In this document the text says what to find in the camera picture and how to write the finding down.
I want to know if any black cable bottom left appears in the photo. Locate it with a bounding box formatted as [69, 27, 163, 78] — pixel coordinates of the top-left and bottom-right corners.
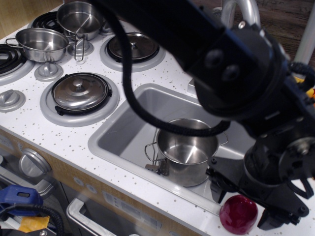
[0, 204, 66, 236]

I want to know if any shallow steel bowl pan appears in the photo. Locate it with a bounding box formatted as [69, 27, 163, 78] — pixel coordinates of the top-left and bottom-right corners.
[5, 28, 69, 62]

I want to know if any steel saucepan with wire handle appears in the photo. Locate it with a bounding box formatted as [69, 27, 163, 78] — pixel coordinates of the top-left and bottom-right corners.
[57, 1, 104, 61]

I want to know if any grey oven dial knob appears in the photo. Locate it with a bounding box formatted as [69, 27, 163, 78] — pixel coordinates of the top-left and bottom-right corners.
[19, 148, 52, 178]

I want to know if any grey stove knob back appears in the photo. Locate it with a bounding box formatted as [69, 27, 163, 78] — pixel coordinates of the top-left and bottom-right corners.
[99, 20, 114, 35]

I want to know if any grey stove knob middle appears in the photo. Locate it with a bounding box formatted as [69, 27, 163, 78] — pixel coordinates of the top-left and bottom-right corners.
[34, 62, 63, 82]

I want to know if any grey stove knob front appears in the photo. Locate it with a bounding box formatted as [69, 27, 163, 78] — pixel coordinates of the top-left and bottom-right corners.
[0, 89, 26, 113]

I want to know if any black coil burner back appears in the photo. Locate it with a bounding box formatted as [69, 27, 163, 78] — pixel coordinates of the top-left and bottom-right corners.
[31, 11, 63, 33]

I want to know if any black coil burner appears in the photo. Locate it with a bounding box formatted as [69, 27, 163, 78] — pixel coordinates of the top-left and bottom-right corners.
[0, 44, 27, 75]
[31, 11, 63, 33]

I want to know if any red toy sweet potato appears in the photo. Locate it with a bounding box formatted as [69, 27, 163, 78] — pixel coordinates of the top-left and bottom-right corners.
[219, 195, 258, 235]

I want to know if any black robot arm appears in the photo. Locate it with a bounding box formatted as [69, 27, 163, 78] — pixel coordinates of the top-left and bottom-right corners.
[93, 0, 315, 230]

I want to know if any steel lid back burner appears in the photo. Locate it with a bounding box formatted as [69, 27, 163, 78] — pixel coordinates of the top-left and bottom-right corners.
[106, 32, 159, 63]

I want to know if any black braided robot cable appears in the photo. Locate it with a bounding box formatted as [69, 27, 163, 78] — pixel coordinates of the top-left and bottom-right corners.
[93, 0, 231, 137]

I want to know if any steel lid front burner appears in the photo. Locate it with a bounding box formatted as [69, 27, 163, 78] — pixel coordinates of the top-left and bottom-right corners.
[51, 73, 113, 116]

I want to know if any black coil burner left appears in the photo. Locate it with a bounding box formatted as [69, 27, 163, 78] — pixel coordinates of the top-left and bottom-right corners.
[0, 44, 27, 75]

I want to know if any steel lid burner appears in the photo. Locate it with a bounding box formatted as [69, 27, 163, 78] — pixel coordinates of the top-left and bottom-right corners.
[106, 32, 159, 63]
[51, 73, 113, 116]

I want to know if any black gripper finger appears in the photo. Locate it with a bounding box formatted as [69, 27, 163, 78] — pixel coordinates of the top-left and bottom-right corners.
[257, 209, 290, 230]
[210, 181, 226, 203]

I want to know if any grey metal pole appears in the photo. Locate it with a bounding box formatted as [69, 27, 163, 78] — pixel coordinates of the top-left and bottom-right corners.
[294, 5, 315, 64]

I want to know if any silver oven door handle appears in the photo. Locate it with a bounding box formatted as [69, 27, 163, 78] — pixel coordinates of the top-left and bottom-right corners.
[66, 198, 130, 236]

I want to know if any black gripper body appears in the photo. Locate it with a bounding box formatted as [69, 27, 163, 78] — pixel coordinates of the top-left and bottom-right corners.
[207, 140, 309, 221]

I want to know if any grey toy sink basin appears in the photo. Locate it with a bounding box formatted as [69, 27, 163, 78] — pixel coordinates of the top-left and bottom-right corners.
[88, 83, 254, 222]

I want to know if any yellow toy bell pepper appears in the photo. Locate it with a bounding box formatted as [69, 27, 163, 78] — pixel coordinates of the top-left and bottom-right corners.
[294, 76, 315, 99]

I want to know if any steel pot in sink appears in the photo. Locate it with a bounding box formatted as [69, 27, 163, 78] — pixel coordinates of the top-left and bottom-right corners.
[144, 129, 229, 187]

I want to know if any grey stove knob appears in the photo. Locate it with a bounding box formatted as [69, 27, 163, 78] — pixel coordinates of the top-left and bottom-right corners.
[34, 62, 63, 82]
[99, 20, 114, 35]
[0, 89, 26, 113]

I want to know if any blue clamp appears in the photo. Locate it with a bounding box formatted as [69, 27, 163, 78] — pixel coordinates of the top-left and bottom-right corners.
[0, 185, 43, 210]

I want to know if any yellow tape piece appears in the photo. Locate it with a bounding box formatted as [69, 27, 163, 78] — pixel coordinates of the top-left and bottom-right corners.
[18, 216, 50, 233]

